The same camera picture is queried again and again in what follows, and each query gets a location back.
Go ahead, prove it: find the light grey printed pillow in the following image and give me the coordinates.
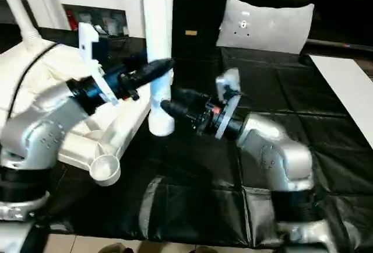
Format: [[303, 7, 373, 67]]
[[215, 0, 315, 55]]

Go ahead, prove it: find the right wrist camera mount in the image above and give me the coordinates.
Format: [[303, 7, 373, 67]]
[[214, 68, 242, 140]]

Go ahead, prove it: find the white flat panel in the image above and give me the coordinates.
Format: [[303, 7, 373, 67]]
[[308, 54, 373, 150]]

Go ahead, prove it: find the black work mat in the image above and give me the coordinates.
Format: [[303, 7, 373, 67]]
[[0, 22, 373, 250]]

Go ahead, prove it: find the black rail with red mark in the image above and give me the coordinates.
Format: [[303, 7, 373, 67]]
[[305, 38, 373, 52]]

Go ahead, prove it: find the white plastic table leg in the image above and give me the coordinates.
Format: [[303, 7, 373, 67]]
[[141, 0, 175, 136], [0, 0, 40, 52]]

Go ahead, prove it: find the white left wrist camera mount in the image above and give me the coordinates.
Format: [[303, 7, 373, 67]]
[[78, 22, 120, 105]]

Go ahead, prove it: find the black cabinet with gold label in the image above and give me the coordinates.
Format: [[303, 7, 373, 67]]
[[171, 0, 234, 58]]

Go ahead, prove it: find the red item in cabinet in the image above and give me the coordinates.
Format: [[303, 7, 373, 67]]
[[66, 10, 77, 29]]

